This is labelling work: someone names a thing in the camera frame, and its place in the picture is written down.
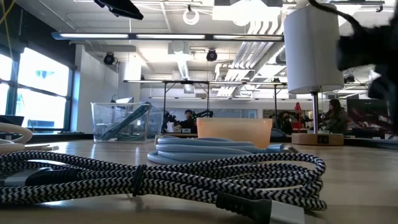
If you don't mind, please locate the large window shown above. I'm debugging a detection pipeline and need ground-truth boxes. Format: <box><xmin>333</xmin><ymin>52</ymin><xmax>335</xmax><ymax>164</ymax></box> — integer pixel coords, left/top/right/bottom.
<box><xmin>0</xmin><ymin>46</ymin><xmax>74</xmax><ymax>131</ymax></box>

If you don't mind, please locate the black white braided cable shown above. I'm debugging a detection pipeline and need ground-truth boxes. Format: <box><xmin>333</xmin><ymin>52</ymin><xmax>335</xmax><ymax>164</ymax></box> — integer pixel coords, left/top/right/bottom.
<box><xmin>0</xmin><ymin>150</ymin><xmax>328</xmax><ymax>224</ymax></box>

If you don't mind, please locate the black aluminium table frame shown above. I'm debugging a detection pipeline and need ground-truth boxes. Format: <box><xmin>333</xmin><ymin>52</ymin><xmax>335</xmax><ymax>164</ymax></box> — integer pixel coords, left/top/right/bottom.
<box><xmin>0</xmin><ymin>132</ymin><xmax>398</xmax><ymax>150</ymax></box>

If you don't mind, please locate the long linear ceiling light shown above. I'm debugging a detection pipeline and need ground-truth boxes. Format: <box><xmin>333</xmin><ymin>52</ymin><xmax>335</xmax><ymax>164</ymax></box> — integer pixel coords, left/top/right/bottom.
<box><xmin>51</xmin><ymin>31</ymin><xmax>284</xmax><ymax>42</ymax></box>

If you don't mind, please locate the beige cable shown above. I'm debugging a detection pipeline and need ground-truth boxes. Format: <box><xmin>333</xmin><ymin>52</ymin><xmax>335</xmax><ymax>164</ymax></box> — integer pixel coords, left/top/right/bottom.
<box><xmin>0</xmin><ymin>121</ymin><xmax>60</xmax><ymax>156</ymax></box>

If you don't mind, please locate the white shade wooden base lamp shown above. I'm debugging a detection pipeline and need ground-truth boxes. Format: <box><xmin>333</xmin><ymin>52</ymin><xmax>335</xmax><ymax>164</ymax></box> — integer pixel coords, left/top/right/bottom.
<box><xmin>283</xmin><ymin>4</ymin><xmax>345</xmax><ymax>146</ymax></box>

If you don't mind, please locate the orange plastic bin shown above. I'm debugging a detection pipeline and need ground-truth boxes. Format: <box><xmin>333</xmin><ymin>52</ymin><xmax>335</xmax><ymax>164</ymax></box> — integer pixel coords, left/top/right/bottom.
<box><xmin>196</xmin><ymin>117</ymin><xmax>274</xmax><ymax>149</ymax></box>

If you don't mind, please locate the person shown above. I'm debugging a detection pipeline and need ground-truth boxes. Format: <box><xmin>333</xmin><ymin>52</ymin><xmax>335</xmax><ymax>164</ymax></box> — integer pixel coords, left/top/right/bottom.
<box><xmin>322</xmin><ymin>98</ymin><xmax>349</xmax><ymax>134</ymax></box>
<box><xmin>178</xmin><ymin>109</ymin><xmax>198</xmax><ymax>134</ymax></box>

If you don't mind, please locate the dark laptop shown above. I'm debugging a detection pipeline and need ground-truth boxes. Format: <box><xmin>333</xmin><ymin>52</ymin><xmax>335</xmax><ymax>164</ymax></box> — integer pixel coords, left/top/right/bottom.
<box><xmin>0</xmin><ymin>114</ymin><xmax>25</xmax><ymax>126</ymax></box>

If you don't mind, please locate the white ring ceiling lamp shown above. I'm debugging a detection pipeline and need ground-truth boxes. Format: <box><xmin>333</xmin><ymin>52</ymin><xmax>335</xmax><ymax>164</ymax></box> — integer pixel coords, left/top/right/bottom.
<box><xmin>182</xmin><ymin>8</ymin><xmax>200</xmax><ymax>26</ymax></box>

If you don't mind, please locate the black background station frame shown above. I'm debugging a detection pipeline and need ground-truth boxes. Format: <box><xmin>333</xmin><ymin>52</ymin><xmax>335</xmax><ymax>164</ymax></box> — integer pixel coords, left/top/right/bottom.
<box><xmin>161</xmin><ymin>79</ymin><xmax>279</xmax><ymax>134</ymax></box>

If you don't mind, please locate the clear plastic container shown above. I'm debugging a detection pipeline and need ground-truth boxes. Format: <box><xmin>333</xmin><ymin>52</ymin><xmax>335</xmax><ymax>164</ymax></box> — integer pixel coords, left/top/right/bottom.
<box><xmin>90</xmin><ymin>101</ymin><xmax>165</xmax><ymax>144</ymax></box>

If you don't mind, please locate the teal cable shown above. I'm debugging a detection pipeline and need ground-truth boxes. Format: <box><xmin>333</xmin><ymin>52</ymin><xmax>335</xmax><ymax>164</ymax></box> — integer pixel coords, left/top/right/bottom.
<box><xmin>99</xmin><ymin>104</ymin><xmax>152</xmax><ymax>141</ymax></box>
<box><xmin>114</xmin><ymin>132</ymin><xmax>149</xmax><ymax>142</ymax></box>

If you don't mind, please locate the dark monitor screen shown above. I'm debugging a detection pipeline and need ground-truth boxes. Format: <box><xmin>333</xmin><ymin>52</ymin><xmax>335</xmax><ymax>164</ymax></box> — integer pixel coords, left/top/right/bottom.
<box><xmin>346</xmin><ymin>98</ymin><xmax>393</xmax><ymax>133</ymax></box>

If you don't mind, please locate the red background object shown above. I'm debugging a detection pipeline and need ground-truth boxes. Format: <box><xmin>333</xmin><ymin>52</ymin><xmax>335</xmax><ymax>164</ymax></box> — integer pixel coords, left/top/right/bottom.
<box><xmin>294</xmin><ymin>101</ymin><xmax>303</xmax><ymax>130</ymax></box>

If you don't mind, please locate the light blue cable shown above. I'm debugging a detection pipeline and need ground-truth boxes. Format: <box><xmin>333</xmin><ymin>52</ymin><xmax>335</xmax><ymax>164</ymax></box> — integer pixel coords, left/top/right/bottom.
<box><xmin>147</xmin><ymin>136</ymin><xmax>301</xmax><ymax>166</ymax></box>

